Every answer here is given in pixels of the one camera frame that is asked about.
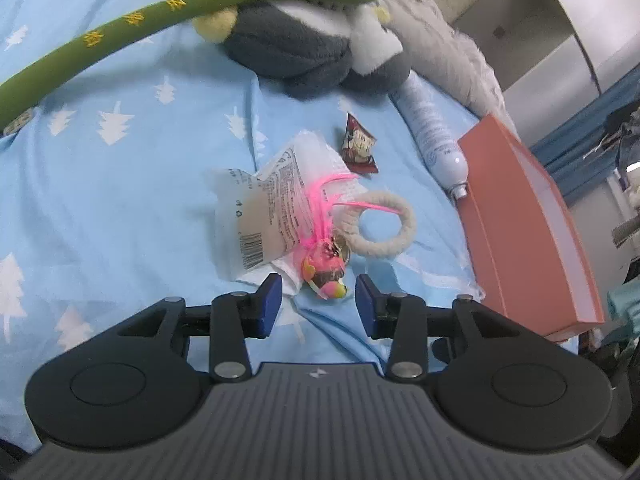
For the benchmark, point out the long green plush stick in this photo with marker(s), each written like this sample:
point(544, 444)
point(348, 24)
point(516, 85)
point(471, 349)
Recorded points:
point(150, 20)

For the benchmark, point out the grey cabinet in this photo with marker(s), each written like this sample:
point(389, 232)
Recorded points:
point(540, 20)

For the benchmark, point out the teal cloth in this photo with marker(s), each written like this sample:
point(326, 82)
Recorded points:
point(622, 305)

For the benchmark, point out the disposable face mask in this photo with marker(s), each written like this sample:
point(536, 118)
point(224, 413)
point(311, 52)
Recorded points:
point(325, 160)

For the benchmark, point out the plastic snack packet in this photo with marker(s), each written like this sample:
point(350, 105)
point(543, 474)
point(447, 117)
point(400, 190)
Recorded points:
point(260, 215)

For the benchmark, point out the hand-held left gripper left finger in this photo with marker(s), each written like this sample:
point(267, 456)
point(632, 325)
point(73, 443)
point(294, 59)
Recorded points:
point(267, 310)

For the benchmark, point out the small red snack packet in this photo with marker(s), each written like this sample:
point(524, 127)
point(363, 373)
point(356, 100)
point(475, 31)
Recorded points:
point(357, 145)

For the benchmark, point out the grey penguin plush toy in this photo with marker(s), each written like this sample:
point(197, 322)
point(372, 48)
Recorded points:
point(300, 50)

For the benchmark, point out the orange cardboard box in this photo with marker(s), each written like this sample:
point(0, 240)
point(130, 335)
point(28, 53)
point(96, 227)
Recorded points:
point(520, 240)

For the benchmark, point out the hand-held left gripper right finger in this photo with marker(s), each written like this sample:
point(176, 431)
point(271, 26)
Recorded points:
point(367, 310)

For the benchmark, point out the blue curtain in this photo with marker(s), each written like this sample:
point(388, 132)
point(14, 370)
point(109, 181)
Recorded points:
point(575, 135)

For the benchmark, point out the light grey duvet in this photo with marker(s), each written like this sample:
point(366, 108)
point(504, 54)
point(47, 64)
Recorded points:
point(450, 60)

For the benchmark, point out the white spray bottle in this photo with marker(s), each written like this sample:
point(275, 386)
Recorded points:
point(430, 130)

